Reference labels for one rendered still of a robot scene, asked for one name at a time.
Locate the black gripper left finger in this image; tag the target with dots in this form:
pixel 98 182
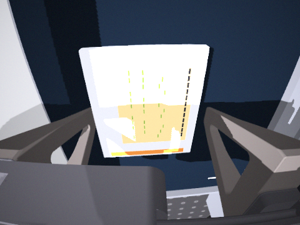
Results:
pixel 38 144

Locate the white gel imager box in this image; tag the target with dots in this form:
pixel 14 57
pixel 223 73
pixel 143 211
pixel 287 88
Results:
pixel 252 71

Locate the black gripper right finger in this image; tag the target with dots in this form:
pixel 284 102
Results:
pixel 274 161

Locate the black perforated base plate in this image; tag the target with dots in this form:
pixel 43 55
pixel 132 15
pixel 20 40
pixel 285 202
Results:
pixel 189 207

